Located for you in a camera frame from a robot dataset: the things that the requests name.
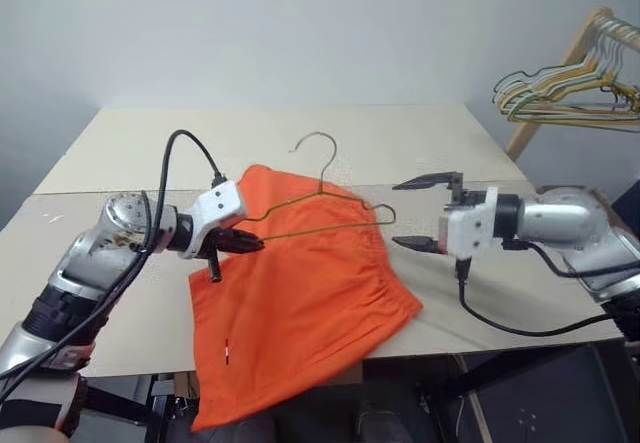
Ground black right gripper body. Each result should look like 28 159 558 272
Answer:
445 181 490 214

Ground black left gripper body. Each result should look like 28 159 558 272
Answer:
201 227 227 285

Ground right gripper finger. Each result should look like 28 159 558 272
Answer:
391 169 464 193
391 234 442 256

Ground bare metal wire hanger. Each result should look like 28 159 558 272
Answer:
248 132 397 242

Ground orange shorts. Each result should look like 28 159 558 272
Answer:
188 163 426 434

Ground black object beside table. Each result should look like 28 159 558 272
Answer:
611 176 640 230

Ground dark rounded shape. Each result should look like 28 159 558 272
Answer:
355 398 417 443

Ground light wooden strip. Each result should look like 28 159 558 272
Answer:
468 391 495 443

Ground wooden clothes rack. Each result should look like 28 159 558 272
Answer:
504 6 640 160

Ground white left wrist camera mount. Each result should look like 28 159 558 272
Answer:
191 179 250 260

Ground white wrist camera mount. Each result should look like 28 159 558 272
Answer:
191 179 250 260
438 187 500 260

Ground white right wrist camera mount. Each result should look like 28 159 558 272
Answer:
438 187 500 260

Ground long black right arm cable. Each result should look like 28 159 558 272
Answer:
454 256 615 338

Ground short black right arm cable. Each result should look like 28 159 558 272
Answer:
499 240 596 279

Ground bunch of wire hangers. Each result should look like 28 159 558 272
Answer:
497 12 640 123

